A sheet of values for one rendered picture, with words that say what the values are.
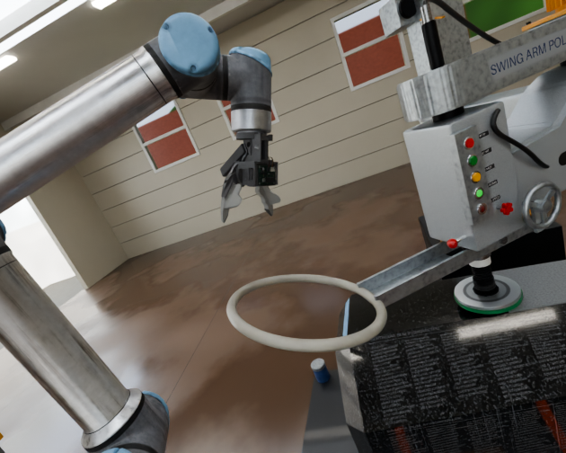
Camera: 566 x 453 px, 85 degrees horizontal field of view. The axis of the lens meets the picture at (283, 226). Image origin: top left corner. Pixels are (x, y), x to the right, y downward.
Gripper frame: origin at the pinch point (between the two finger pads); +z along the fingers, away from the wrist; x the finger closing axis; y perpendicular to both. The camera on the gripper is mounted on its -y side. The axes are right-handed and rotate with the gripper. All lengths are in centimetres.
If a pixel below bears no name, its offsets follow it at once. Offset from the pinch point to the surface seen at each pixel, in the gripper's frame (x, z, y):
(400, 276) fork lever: 58, 25, 15
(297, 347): 3.4, 29.5, 14.4
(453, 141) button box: 51, -20, 29
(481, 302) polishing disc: 78, 35, 37
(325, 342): 8.4, 28.6, 18.8
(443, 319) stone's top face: 75, 44, 26
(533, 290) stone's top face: 96, 32, 49
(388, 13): 120, -92, -29
